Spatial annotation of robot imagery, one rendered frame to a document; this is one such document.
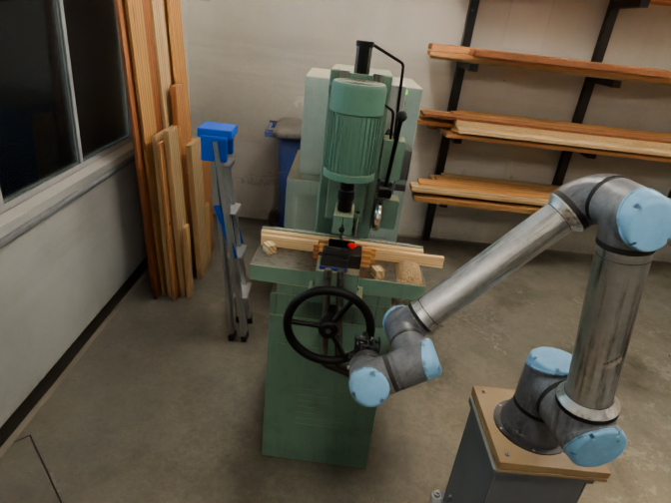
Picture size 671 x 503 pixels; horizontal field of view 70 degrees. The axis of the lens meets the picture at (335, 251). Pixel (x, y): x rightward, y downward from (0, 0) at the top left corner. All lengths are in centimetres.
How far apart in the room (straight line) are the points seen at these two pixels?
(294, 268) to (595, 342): 92
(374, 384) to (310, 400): 85
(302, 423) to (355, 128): 117
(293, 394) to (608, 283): 121
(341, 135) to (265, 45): 251
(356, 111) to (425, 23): 251
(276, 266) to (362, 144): 50
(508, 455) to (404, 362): 57
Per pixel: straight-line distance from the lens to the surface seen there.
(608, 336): 127
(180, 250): 303
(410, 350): 114
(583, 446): 142
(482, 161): 423
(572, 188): 124
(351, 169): 156
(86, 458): 231
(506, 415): 167
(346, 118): 153
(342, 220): 166
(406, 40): 396
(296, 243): 175
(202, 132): 236
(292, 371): 187
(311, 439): 210
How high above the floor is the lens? 167
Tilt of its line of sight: 26 degrees down
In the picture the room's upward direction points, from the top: 7 degrees clockwise
